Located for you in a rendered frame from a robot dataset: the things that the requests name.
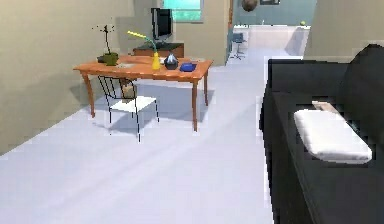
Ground black sofa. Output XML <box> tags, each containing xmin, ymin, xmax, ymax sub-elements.
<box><xmin>259</xmin><ymin>43</ymin><xmax>384</xmax><ymax>224</ymax></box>

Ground black television set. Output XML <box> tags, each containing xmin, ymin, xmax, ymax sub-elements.
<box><xmin>150</xmin><ymin>7</ymin><xmax>174</xmax><ymax>44</ymax></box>

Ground brown round wall ornament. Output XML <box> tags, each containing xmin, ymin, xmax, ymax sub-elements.
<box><xmin>241</xmin><ymin>0</ymin><xmax>259</xmax><ymax>13</ymax></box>

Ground orange wooden table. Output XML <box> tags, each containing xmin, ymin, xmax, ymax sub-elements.
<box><xmin>72</xmin><ymin>54</ymin><xmax>214</xmax><ymax>133</ymax></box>

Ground green pot house plant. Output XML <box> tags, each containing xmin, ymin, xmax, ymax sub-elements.
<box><xmin>91</xmin><ymin>24</ymin><xmax>120</xmax><ymax>67</ymax></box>

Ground white seat wire chair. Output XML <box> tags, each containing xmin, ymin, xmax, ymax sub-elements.
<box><xmin>97</xmin><ymin>75</ymin><xmax>160</xmax><ymax>144</ymax></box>

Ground dark round vase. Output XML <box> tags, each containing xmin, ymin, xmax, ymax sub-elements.
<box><xmin>163</xmin><ymin>53</ymin><xmax>180</xmax><ymax>71</ymax></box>

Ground yellow vase with flower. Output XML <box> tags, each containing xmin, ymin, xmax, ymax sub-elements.
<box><xmin>126</xmin><ymin>30</ymin><xmax>162</xmax><ymax>71</ymax></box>

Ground blue bowl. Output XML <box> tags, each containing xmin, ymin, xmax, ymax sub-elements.
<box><xmin>179</xmin><ymin>62</ymin><xmax>198</xmax><ymax>73</ymax></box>

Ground tan flat box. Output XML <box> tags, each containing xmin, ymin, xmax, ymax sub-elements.
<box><xmin>311</xmin><ymin>100</ymin><xmax>340</xmax><ymax>114</ymax></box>

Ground white kitchen counter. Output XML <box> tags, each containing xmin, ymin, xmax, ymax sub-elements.
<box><xmin>233</xmin><ymin>23</ymin><xmax>312</xmax><ymax>57</ymax></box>

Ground blue stool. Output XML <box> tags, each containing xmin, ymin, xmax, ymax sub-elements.
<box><xmin>230</xmin><ymin>32</ymin><xmax>248</xmax><ymax>61</ymax></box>

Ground brown television stand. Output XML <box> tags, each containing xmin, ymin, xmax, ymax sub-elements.
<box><xmin>132</xmin><ymin>41</ymin><xmax>185</xmax><ymax>59</ymax></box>

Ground window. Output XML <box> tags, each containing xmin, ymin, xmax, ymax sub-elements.
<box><xmin>161</xmin><ymin>0</ymin><xmax>204</xmax><ymax>23</ymax></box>

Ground white pillow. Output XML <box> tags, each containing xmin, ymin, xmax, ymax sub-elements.
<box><xmin>293</xmin><ymin>109</ymin><xmax>374</xmax><ymax>165</ymax></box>

